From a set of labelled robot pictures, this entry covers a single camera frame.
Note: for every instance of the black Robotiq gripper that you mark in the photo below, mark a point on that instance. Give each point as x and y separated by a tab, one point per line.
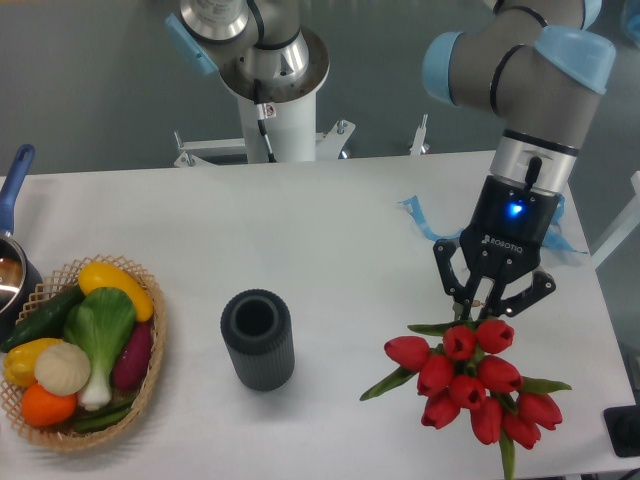
502	243

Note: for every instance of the red tulip bouquet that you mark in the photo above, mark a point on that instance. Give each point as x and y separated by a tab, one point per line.
457	366

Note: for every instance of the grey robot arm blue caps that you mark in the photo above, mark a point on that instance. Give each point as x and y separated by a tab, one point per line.
537	65

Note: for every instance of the dark grey ribbed vase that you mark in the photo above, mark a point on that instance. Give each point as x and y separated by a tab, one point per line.
257	330

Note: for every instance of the crumpled blue ribbon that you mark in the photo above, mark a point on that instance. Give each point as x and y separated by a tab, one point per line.
554	239

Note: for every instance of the blue ribbon strip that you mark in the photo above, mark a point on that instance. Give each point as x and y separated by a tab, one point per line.
413	207

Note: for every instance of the black device at edge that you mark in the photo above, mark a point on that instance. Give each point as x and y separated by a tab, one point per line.
623	429

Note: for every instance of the purple sweet potato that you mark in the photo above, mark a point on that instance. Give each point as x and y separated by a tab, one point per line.
131	367

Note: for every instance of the green bok choy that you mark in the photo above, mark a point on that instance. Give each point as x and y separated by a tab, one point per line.
100	326

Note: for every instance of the yellow squash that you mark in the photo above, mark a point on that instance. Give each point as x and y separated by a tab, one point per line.
99	274

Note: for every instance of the green bean pods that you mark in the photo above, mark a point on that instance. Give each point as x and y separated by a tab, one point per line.
103	418

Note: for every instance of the woven wicker basket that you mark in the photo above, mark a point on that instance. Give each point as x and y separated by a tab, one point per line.
61	437

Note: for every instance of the cream white garlic bun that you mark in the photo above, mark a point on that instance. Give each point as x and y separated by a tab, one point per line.
62	369

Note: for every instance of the green cucumber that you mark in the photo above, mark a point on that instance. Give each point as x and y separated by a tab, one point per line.
47	321

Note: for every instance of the orange fruit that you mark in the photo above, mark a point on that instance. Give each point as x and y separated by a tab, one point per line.
40	408

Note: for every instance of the yellow bell pepper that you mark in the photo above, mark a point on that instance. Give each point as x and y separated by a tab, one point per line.
19	362

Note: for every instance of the white levelling foot bracket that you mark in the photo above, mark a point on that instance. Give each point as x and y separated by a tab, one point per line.
419	146

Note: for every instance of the white metal frame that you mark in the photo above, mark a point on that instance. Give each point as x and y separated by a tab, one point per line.
619	229

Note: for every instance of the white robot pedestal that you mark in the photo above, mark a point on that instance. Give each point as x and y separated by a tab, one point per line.
289	126

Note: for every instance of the blue handled saucepan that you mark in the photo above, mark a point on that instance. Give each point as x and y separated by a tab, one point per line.
19	276

